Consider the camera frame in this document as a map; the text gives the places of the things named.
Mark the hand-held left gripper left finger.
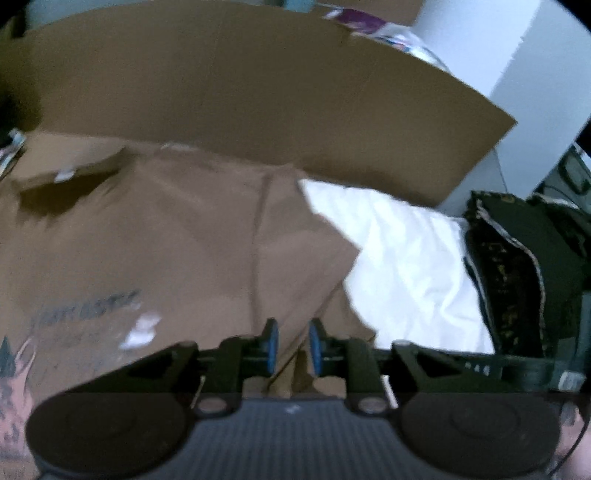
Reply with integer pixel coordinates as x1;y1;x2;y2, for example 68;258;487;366
99;318;280;414

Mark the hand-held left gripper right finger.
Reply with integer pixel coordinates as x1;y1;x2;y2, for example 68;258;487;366
308;318;490;416

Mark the brown printed t-shirt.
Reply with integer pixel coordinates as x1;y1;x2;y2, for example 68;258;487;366
0;143;377;480

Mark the dark patterned cushion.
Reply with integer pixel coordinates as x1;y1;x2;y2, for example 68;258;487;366
463;189;591;360

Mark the white printed bed sheet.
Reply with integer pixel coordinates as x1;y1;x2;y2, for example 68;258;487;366
298;178;497;357

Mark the black bag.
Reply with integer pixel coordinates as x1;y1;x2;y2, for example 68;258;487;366
531;143;591;217

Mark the brown cardboard sheet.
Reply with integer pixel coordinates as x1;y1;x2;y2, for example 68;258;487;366
0;0;518;209

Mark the clear plastic bag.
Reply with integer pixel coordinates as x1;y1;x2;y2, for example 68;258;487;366
318;4;451;70

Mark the floral cloth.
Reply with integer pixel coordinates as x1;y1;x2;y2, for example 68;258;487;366
0;128;26;178

